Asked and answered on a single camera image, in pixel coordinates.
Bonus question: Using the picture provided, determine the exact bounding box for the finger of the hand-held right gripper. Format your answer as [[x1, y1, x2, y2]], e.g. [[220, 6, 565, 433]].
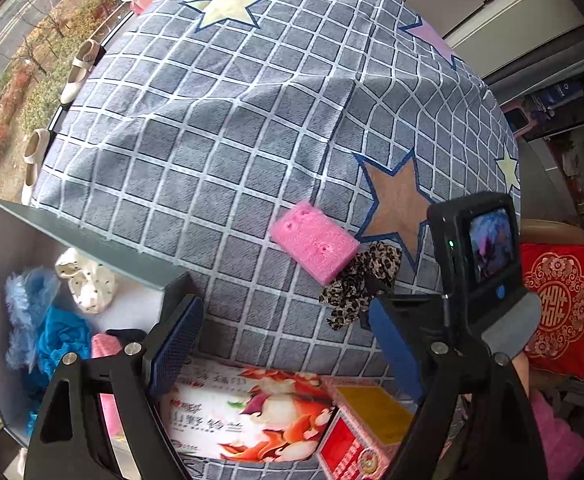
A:
[[369, 277, 447, 313]]

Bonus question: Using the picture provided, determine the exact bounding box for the white dotted soft item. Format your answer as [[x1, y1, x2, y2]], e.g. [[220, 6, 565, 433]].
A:
[[54, 247, 118, 315]]

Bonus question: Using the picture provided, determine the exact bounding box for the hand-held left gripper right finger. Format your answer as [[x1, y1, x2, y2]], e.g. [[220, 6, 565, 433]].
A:
[[369, 296, 535, 480]]

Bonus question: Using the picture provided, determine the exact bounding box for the pink phone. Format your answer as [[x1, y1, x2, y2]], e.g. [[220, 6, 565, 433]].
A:
[[504, 102, 535, 136]]

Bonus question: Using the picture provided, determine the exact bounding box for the light blue fluffy cloth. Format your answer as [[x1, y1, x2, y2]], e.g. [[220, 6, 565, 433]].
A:
[[4, 267, 62, 371]]

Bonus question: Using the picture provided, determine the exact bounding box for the pink foam sponge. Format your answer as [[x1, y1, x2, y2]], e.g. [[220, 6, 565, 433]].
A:
[[90, 332, 125, 438], [268, 200, 361, 285]]

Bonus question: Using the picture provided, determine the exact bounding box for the white shoe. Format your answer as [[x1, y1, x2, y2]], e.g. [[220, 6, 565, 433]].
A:
[[60, 39, 105, 107], [22, 129, 52, 206]]

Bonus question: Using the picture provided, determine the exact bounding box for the teal cloth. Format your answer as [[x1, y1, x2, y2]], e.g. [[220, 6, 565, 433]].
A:
[[39, 305, 95, 376]]

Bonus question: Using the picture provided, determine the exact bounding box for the white box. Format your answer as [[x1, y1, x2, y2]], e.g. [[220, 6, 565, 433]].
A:
[[0, 197, 200, 448]]

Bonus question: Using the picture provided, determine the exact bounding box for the red embroidered cushion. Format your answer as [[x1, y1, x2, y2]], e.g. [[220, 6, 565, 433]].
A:
[[519, 241, 584, 381]]

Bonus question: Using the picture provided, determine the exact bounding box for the red and navy sock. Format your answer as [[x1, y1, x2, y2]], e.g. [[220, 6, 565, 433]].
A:
[[106, 328, 147, 348]]

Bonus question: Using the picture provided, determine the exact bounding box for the blue carton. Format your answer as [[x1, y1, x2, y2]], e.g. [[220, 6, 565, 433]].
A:
[[529, 77, 584, 121]]

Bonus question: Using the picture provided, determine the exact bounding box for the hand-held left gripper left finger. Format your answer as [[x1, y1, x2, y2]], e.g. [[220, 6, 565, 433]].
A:
[[24, 272, 205, 480]]

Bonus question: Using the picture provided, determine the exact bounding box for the grey checked star blanket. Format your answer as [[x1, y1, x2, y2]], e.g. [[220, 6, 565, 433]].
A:
[[29, 0, 523, 480]]

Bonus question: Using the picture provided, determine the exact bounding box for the person's right forearm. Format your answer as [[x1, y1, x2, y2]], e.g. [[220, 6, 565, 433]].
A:
[[514, 350, 584, 480]]

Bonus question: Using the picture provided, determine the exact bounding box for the red patterned box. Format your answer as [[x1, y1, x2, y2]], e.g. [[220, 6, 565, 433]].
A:
[[316, 377, 417, 480]]

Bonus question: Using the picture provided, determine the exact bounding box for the leopard print scrunchie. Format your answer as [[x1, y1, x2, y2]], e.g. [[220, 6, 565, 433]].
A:
[[319, 241, 403, 332]]

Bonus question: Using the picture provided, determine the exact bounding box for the floral tissue packet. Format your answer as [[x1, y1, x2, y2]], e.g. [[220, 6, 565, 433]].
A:
[[159, 357, 337, 463]]

